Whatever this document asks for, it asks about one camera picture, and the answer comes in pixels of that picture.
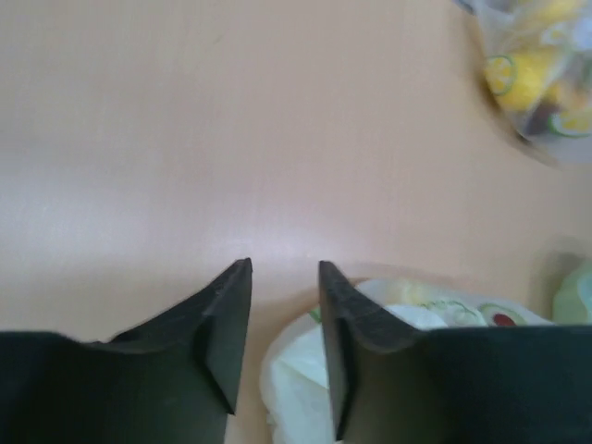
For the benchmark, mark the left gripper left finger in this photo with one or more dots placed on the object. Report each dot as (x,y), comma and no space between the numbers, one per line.
(174,378)

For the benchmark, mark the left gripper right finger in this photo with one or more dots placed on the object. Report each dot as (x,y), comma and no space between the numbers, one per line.
(459,385)

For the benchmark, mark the green plastic bag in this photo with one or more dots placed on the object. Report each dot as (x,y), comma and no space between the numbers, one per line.
(307,380)

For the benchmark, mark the clear bag of fruit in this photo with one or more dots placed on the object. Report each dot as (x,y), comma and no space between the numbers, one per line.
(536,64)

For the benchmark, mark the green wavy bowl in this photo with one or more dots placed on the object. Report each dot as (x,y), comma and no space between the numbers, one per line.
(572,303)

